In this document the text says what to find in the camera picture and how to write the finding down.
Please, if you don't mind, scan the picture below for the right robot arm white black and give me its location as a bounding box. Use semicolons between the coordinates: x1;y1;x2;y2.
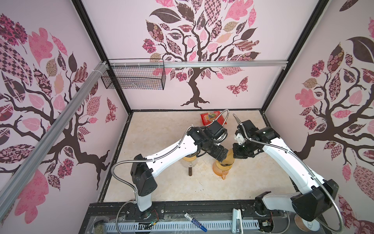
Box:
233;120;339;222

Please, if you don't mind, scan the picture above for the left aluminium rail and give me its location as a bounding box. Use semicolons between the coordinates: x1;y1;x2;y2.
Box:
1;61;108;218

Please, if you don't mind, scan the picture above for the green glass dripper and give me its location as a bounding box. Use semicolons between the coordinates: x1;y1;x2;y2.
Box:
215;160;234;171

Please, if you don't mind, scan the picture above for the black wire basket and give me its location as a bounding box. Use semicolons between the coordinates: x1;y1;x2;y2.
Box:
101;58;166;90

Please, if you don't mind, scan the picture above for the orange glass pitcher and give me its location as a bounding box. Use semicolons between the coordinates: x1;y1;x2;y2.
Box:
212;163;232;180

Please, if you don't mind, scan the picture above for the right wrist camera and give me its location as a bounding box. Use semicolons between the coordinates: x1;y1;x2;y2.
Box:
235;133;246;145

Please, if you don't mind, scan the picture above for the brown tape roll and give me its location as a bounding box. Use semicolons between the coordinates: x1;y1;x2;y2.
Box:
294;214;320;232

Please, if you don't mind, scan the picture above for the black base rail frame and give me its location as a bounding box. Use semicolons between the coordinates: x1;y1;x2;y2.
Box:
78;198;332;234

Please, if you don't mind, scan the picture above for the clear glass carafe brown handle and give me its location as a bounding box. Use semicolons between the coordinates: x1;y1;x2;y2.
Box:
181;159;197;176

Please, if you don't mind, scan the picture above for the aluminium rail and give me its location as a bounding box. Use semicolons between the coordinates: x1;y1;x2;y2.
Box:
1;61;108;218
110;60;288;68

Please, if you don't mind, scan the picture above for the blue white marker pen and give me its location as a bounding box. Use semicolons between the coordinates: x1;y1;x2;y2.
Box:
184;213;207;233

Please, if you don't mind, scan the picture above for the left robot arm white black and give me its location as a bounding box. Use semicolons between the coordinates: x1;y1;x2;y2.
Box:
130;122;228;212

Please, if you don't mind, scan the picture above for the red snack bag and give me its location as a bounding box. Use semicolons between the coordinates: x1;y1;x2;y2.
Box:
200;111;225;126

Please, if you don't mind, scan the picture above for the white slotted cable duct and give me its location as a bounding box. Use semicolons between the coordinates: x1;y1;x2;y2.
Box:
104;220;260;233

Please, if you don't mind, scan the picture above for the right metal conduit cable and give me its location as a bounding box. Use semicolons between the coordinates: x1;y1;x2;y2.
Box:
232;113;346;234

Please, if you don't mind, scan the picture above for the back aluminium rail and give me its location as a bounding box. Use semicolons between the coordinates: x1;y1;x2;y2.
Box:
110;60;288;68

